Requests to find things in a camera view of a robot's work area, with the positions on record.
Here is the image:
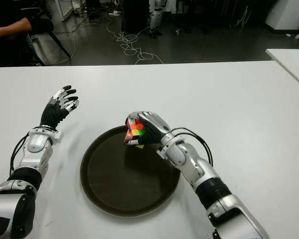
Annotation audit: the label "white storage unit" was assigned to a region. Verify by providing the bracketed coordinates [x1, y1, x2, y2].
[46, 0, 74, 22]

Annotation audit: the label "black chair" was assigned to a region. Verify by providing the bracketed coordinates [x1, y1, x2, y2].
[24, 24, 72, 66]

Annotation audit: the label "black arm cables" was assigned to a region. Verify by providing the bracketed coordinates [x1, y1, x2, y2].
[171, 127, 213, 167]
[9, 133, 30, 175]

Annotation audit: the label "white cable on floor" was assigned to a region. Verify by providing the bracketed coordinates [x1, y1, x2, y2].
[106, 14, 164, 65]

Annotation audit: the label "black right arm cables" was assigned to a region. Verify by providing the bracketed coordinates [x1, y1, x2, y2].
[171, 127, 213, 167]

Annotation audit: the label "round dark brown plate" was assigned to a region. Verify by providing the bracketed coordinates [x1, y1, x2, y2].
[80, 125, 181, 217]

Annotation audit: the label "white side table corner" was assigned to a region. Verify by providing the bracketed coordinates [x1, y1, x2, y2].
[265, 48, 299, 92]

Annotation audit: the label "person in black shirt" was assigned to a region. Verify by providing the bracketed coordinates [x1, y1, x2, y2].
[0, 0, 54, 67]

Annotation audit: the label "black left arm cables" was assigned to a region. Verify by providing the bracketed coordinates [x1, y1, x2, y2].
[9, 133, 30, 175]

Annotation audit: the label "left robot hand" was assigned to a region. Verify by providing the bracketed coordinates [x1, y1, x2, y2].
[39, 85, 80, 130]

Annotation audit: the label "multicoloured Rubik's cube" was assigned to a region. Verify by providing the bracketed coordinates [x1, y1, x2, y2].
[124, 119, 146, 150]

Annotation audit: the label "white cabinet with black base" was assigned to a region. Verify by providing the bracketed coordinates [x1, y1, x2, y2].
[264, 0, 299, 34]

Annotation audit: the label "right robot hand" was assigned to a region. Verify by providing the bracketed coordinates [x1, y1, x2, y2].
[123, 111, 174, 147]

